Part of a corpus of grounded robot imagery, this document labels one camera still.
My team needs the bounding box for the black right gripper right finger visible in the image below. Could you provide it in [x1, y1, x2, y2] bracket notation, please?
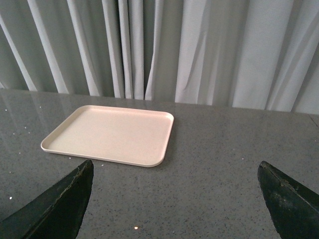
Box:
[258, 161, 319, 239]

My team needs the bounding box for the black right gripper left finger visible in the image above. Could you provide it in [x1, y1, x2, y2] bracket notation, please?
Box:
[0, 160, 94, 239]

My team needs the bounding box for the cream rectangular plastic tray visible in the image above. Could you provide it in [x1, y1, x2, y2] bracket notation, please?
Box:
[40, 105, 174, 167]

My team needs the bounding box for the grey pleated curtain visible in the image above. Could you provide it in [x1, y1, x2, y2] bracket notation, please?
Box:
[0, 0, 319, 114]

